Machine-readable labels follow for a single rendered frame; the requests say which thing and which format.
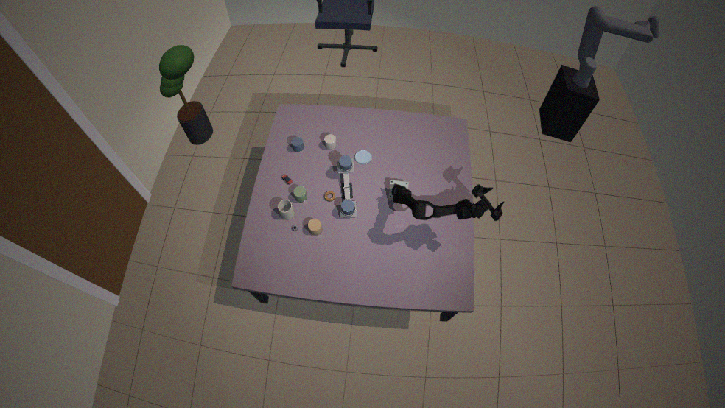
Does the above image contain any dark blue cylinder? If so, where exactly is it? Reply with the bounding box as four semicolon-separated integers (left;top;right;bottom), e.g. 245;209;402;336
339;155;351;170
291;137;304;152
341;200;354;215

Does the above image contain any dark green cylinder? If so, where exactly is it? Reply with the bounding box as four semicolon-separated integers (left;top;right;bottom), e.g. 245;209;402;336
294;186;307;203

